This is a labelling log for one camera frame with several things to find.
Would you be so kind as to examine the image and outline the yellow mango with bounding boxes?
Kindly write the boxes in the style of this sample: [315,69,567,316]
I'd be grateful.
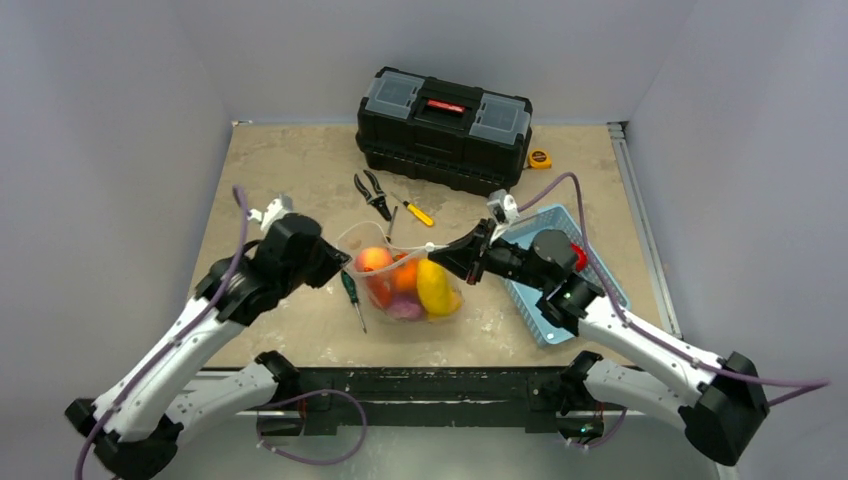
[416,259,453,316]

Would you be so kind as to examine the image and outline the clear zip top bag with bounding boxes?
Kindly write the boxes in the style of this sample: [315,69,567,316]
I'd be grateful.
[335,221,464,323]

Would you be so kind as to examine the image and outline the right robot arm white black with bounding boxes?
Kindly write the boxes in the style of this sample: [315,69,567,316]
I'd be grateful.
[425,220,770,466]

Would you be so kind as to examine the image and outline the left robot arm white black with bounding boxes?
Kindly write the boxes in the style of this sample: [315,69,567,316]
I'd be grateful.
[65,213,351,479]

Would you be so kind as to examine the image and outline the small yellow screwdriver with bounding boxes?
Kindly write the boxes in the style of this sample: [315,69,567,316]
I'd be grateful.
[391,192,435,227]

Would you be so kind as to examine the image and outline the black yellow screwdriver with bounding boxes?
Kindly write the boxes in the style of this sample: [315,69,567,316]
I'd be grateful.
[384,205,398,243]

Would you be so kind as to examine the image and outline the red bell pepper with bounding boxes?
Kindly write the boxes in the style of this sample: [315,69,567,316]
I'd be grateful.
[571,243,589,272]

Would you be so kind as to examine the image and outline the black pliers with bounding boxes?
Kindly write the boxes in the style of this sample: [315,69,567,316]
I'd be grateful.
[353,169,393,222]

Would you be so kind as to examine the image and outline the light blue plastic basket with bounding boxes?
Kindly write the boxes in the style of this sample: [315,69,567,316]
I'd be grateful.
[503,204,631,347]

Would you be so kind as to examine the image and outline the yellow tape measure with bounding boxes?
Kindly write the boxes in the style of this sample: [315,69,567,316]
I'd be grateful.
[527,149,552,170]

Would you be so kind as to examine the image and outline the black plastic toolbox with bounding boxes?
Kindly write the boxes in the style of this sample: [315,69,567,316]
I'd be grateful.
[355,67,533,197]

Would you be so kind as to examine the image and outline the green handled screwdriver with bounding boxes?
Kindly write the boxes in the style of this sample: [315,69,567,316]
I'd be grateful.
[340,270,367,333]

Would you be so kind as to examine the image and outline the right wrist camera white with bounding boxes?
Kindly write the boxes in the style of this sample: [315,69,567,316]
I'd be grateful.
[486,189,520,242]

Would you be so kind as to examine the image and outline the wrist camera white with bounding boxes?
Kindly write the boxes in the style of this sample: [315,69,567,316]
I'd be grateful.
[248,194,294,234]
[486,189,520,242]

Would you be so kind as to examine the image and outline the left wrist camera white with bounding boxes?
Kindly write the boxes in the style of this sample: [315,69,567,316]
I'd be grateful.
[248,194,294,234]

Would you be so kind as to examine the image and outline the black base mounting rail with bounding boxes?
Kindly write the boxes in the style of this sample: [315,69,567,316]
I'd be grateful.
[231,366,641,439]

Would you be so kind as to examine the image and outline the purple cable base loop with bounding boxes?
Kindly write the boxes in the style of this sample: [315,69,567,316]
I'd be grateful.
[256,389,369,466]

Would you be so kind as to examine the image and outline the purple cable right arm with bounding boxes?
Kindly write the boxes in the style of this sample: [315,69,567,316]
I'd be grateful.
[516,172,831,407]

